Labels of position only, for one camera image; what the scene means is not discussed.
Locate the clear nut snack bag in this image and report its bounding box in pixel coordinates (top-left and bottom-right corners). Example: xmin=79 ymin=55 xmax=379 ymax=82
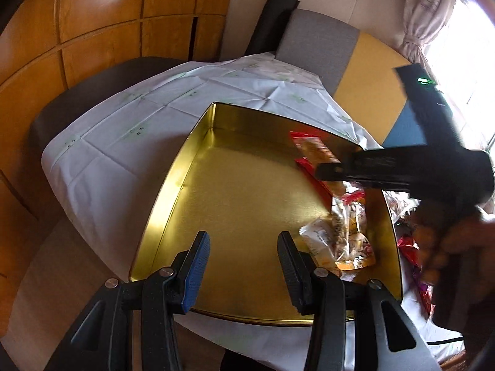
xmin=299 ymin=190 xmax=376 ymax=275

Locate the white cloud-print tablecloth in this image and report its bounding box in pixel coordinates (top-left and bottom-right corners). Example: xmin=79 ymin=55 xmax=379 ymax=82
xmin=41 ymin=52 xmax=465 ymax=371

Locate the grey yellow blue chair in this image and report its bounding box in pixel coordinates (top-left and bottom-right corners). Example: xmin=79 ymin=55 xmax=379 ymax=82
xmin=275 ymin=9 xmax=409 ymax=145

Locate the red small snack packet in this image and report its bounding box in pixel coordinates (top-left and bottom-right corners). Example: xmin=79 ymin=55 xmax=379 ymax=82
xmin=398 ymin=235 xmax=435 ymax=316

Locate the gold interior tin box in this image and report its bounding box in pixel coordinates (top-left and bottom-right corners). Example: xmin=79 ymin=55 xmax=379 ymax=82
xmin=128 ymin=102 xmax=404 ymax=326

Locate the person's right hand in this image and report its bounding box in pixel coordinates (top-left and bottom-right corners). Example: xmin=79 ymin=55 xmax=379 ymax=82
xmin=412 ymin=209 xmax=494 ymax=303

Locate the beige tied curtain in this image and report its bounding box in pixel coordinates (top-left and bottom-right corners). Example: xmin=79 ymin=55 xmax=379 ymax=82
xmin=398 ymin=0 xmax=456 ymax=79

